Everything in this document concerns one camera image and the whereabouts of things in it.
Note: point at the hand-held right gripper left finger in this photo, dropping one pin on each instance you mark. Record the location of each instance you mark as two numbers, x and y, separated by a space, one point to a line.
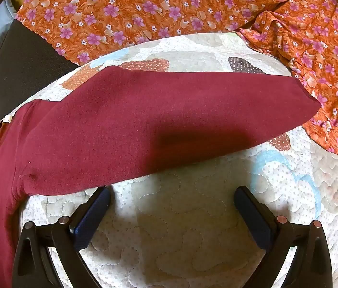
87 219

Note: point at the maroon sweater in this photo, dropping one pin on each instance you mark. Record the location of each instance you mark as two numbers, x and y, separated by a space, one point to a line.
121 120

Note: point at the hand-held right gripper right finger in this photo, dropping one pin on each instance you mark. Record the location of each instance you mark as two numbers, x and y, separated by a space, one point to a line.
254 216

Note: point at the heart patterned quilt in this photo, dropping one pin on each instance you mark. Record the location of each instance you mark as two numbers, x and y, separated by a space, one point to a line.
193 216

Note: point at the black folded cloth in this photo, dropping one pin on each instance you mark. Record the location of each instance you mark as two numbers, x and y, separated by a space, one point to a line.
16 75

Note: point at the orange floral cloth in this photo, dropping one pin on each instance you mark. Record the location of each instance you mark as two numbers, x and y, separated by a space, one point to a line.
187 15

